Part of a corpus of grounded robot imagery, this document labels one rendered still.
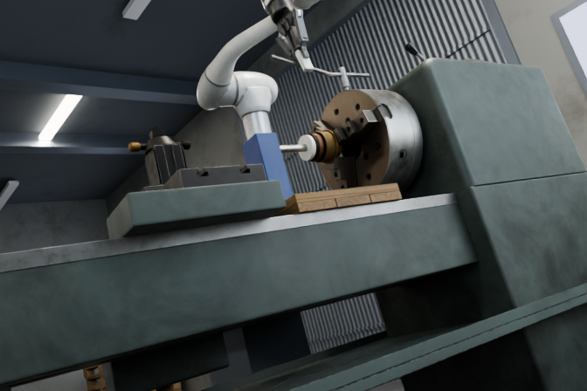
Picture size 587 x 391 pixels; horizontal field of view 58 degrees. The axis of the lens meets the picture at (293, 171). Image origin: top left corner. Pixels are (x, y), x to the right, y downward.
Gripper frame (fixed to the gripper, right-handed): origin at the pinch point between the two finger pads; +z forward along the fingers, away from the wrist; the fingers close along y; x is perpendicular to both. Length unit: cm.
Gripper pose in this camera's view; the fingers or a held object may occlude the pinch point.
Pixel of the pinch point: (304, 60)
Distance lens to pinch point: 151.3
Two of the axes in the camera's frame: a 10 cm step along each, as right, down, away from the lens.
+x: 8.2, -0.7, 5.7
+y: 4.7, -5.0, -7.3
